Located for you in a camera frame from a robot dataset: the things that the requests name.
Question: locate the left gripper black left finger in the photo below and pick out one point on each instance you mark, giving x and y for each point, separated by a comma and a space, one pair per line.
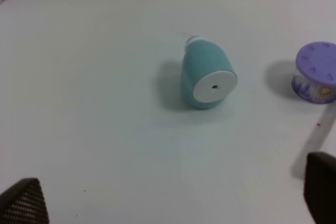
24, 202

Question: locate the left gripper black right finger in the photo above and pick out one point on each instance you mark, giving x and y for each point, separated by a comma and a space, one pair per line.
319, 187

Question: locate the teal egg-shaped pencil sharpener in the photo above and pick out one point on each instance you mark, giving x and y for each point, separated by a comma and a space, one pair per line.
207, 76

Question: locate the translucent white tape strip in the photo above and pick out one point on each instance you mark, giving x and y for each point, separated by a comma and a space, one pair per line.
314, 143

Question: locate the purple lidded round container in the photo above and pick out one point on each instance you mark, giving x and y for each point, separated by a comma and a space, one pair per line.
314, 79

